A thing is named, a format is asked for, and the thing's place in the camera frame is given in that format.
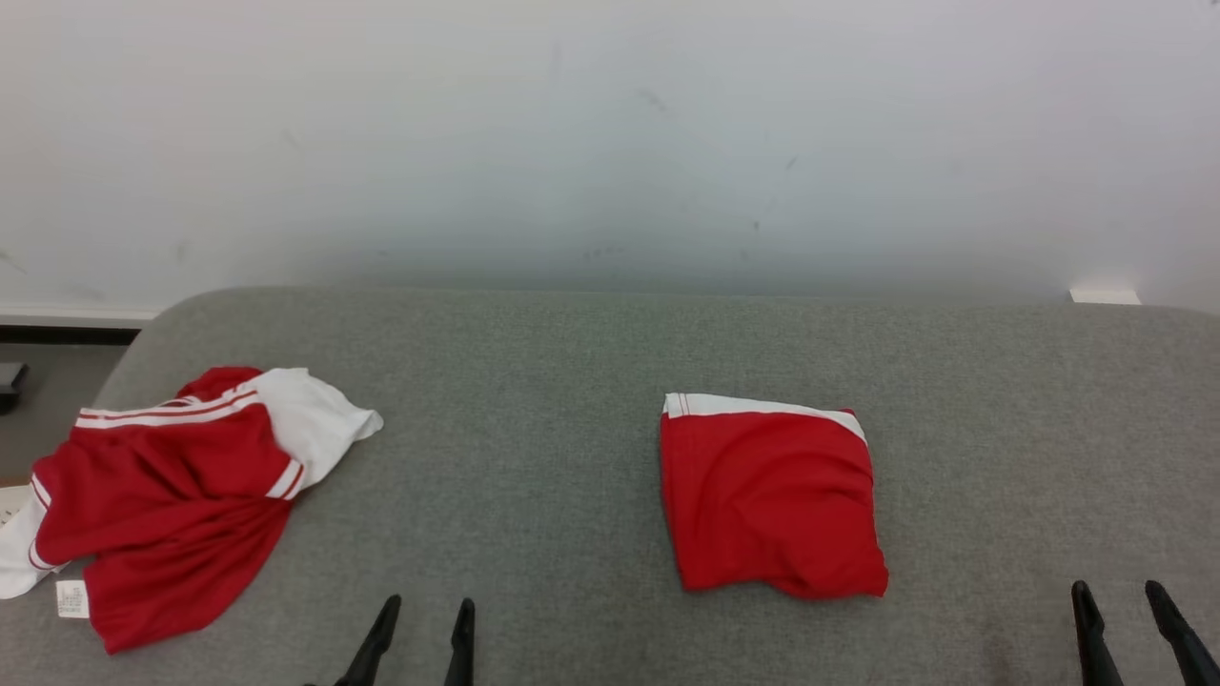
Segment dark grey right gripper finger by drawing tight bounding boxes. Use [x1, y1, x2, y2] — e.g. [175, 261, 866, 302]
[1070, 581, 1127, 686]
[1145, 580, 1220, 686]

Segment white baseboard strip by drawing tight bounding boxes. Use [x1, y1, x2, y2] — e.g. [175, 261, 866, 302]
[0, 307, 161, 330]

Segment red shorts with white hem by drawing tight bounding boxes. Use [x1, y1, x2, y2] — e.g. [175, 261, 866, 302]
[659, 392, 890, 601]

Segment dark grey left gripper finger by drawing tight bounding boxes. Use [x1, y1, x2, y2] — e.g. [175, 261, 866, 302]
[442, 599, 476, 686]
[305, 595, 402, 686]

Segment red and white striped jersey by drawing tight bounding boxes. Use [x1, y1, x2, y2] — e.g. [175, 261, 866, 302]
[0, 366, 385, 656]

